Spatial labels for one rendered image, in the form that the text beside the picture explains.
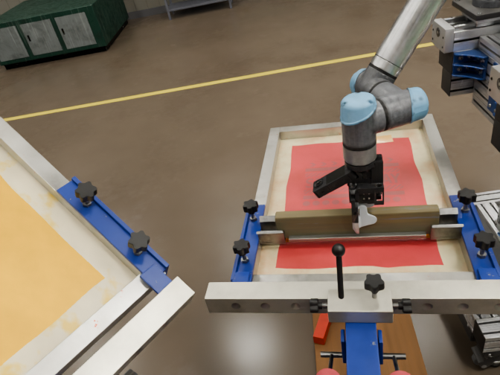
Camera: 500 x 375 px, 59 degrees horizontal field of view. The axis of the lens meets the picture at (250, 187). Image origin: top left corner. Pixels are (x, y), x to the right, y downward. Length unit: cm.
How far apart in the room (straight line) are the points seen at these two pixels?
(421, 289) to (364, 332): 16
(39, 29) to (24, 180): 635
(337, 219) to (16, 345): 76
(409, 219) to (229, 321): 137
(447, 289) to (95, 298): 72
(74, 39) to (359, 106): 654
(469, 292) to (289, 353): 129
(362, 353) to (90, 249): 60
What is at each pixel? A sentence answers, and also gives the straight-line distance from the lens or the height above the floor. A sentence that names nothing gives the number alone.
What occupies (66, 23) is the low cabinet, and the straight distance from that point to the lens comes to 726.
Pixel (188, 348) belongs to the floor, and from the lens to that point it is 230.
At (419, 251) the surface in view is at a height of 96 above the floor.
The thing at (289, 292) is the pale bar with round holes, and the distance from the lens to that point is 101.
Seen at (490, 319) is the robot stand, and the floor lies 23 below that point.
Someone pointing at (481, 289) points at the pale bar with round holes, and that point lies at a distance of 103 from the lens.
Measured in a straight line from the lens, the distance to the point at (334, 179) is 108.
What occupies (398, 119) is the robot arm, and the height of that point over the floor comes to 131.
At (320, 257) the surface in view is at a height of 96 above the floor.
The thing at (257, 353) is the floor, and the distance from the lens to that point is 220.
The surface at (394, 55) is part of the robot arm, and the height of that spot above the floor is 140.
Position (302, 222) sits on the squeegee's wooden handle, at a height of 104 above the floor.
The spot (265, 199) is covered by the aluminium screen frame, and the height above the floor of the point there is 99.
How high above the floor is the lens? 180
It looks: 35 degrees down
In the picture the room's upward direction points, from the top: 13 degrees counter-clockwise
